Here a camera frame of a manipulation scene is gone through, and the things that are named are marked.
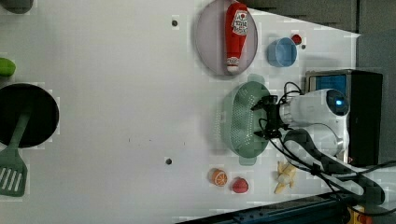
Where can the black toaster oven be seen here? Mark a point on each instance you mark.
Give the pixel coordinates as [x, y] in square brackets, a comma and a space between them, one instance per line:
[363, 90]

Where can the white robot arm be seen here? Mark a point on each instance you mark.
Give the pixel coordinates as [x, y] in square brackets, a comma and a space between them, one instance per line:
[310, 130]

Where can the green plastic strainer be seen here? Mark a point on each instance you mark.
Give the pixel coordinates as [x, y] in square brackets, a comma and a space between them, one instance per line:
[240, 122]

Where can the grey round plate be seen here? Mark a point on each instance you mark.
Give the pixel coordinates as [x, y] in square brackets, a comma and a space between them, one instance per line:
[210, 39]

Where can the blue bowl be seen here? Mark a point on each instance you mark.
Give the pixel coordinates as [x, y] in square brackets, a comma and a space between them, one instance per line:
[282, 52]

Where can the toy strawberry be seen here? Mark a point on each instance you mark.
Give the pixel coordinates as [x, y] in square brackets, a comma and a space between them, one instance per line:
[240, 185]
[297, 39]

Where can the toy strawberry near back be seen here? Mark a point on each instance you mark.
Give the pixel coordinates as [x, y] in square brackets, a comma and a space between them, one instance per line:
[297, 39]

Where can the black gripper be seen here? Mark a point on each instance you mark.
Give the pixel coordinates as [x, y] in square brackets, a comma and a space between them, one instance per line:
[273, 121]

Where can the toy orange slice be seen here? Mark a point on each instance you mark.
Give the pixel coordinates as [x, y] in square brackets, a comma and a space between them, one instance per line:
[219, 178]

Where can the black cylinder cup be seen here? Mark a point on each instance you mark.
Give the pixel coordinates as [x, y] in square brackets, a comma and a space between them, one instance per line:
[17, 6]

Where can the green spatula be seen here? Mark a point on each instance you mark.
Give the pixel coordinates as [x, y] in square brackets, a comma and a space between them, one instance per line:
[13, 168]

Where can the toy strawberry near front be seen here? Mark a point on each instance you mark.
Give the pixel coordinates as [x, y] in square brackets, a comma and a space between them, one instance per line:
[240, 185]

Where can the green toy vegetable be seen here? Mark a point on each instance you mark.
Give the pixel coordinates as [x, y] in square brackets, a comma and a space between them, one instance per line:
[7, 67]

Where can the toy banana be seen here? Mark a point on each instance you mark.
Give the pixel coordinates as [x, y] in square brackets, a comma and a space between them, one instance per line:
[285, 176]

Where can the red ketchup bottle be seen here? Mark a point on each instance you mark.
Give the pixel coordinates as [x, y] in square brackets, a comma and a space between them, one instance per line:
[236, 30]

